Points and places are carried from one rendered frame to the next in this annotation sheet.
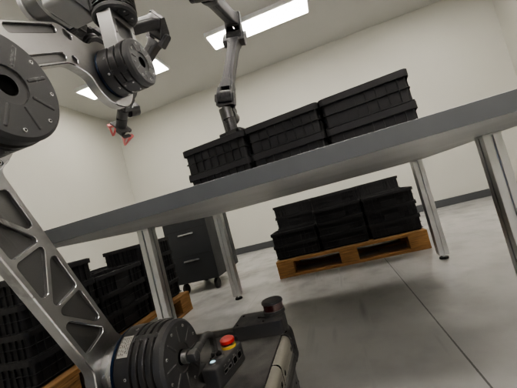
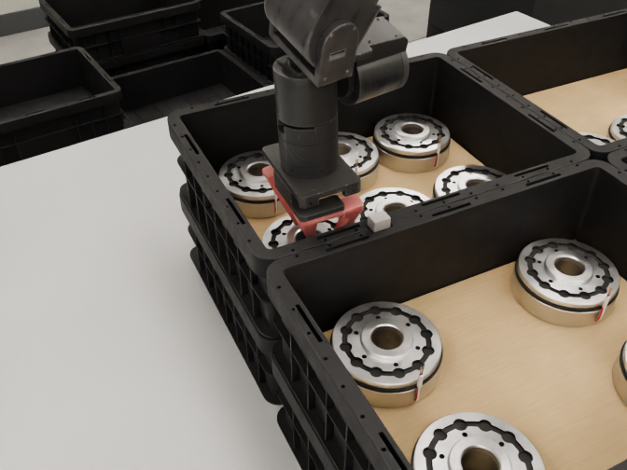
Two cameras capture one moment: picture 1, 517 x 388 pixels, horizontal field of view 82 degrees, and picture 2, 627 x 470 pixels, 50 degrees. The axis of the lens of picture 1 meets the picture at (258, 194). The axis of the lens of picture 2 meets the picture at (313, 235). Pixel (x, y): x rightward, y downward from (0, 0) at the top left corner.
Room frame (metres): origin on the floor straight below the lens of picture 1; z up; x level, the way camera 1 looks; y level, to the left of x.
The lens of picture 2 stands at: (0.87, -0.34, 1.33)
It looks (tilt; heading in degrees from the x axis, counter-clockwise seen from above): 40 degrees down; 43
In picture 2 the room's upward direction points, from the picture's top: straight up
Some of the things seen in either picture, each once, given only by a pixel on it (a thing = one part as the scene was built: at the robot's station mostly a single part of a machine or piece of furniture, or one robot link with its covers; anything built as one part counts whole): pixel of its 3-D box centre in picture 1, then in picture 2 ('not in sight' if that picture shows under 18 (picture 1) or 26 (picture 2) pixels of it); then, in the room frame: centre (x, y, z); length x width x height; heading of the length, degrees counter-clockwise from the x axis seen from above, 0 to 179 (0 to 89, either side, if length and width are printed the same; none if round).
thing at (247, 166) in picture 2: not in sight; (259, 171); (1.32, 0.18, 0.86); 0.05 x 0.05 x 0.01
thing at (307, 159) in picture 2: (231, 127); (309, 146); (1.27, 0.04, 0.98); 0.10 x 0.07 x 0.07; 68
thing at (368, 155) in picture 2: not in sight; (339, 153); (1.42, 0.14, 0.86); 0.10 x 0.10 x 0.01
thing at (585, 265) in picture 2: not in sight; (568, 268); (1.42, -0.18, 0.86); 0.05 x 0.05 x 0.01
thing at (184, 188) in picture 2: (235, 159); (368, 178); (1.39, 0.07, 0.87); 0.40 x 0.30 x 0.11; 159
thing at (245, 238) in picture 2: (231, 148); (369, 142); (1.39, 0.07, 0.92); 0.40 x 0.30 x 0.02; 159
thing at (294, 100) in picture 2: (227, 114); (311, 87); (1.27, 0.04, 1.04); 0.07 x 0.06 x 0.07; 167
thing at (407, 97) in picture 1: (365, 114); not in sight; (1.18, -0.50, 0.87); 0.40 x 0.30 x 0.11; 159
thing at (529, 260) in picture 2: not in sight; (567, 270); (1.42, -0.18, 0.86); 0.10 x 0.10 x 0.01
